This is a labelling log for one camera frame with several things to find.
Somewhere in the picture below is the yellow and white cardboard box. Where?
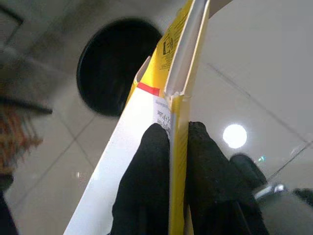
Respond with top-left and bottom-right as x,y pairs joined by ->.
65,0 -> 211,235

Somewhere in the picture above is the black round rubbish bin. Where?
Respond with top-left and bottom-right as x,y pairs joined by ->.
76,18 -> 163,118

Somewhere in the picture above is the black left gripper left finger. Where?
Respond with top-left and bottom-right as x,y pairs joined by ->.
109,122 -> 171,235

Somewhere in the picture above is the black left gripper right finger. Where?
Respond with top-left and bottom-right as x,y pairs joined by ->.
187,121 -> 270,235

